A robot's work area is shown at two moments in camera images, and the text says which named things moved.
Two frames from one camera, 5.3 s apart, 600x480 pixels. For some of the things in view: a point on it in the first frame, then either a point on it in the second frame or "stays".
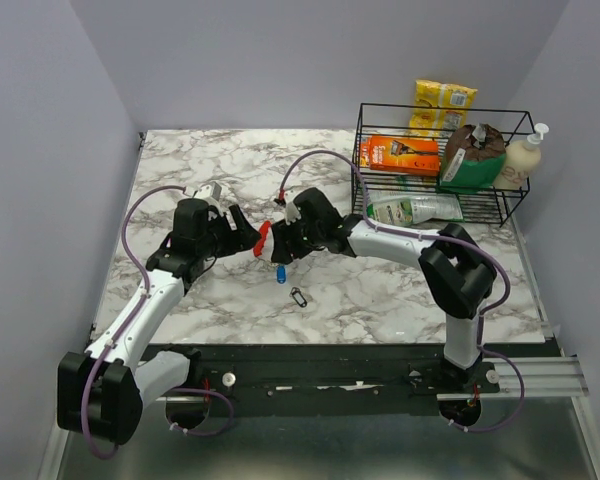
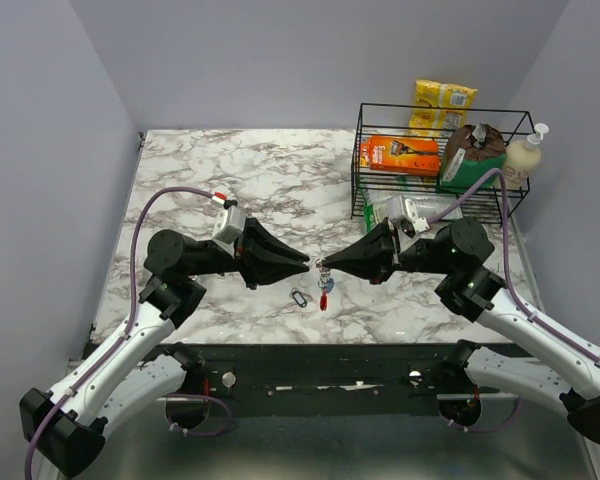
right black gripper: [281, 233] → [374, 255]
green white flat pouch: [391, 208] stays
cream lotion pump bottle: [523, 158] stays
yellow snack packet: [440, 109] stays
